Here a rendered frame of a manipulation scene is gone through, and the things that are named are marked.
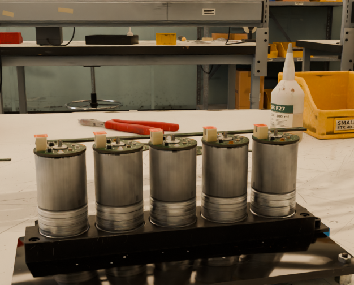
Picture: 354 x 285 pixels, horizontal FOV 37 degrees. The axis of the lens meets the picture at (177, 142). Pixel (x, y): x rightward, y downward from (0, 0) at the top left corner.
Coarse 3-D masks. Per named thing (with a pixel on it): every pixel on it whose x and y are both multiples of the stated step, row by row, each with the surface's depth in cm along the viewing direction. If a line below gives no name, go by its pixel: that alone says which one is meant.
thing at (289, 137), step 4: (272, 132) 29; (280, 132) 29; (284, 132) 29; (252, 136) 28; (268, 136) 27; (272, 136) 27; (284, 136) 28; (288, 136) 27; (292, 136) 28; (296, 136) 28; (256, 140) 27; (260, 140) 27; (264, 140) 27; (268, 140) 27; (272, 140) 27; (276, 140) 27; (288, 140) 27; (292, 140) 27; (296, 140) 27
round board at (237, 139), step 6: (234, 138) 27; (240, 138) 27; (246, 138) 27; (210, 144) 26; (216, 144) 26; (222, 144) 26; (228, 144) 26; (234, 144) 26; (240, 144) 26; (246, 144) 26
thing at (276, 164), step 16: (256, 144) 27; (272, 144) 27; (288, 144) 27; (256, 160) 27; (272, 160) 27; (288, 160) 27; (256, 176) 28; (272, 176) 27; (288, 176) 27; (256, 192) 28; (272, 192) 27; (288, 192) 27; (256, 208) 28; (272, 208) 27; (288, 208) 28
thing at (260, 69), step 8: (256, 32) 254; (264, 32) 255; (256, 40) 255; (264, 40) 255; (256, 48) 256; (264, 48) 256; (256, 56) 257; (264, 56) 257; (256, 64) 258; (264, 64) 258; (256, 72) 259; (264, 72) 259
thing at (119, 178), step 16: (112, 144) 26; (96, 160) 25; (112, 160) 25; (128, 160) 25; (96, 176) 26; (112, 176) 25; (128, 176) 25; (96, 192) 26; (112, 192) 25; (128, 192) 25; (96, 208) 26; (112, 208) 25; (128, 208) 26; (96, 224) 27; (112, 224) 26; (128, 224) 26
